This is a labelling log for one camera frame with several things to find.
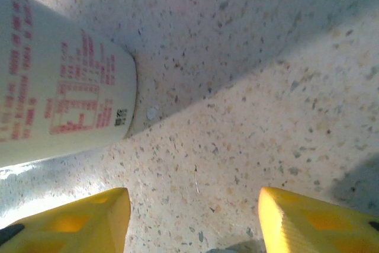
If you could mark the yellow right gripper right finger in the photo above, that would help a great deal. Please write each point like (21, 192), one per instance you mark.
(314, 226)

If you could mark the white cup with magenta lid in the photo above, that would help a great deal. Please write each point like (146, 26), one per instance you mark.
(59, 87)

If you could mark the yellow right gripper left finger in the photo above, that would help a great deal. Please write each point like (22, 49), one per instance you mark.
(74, 226)

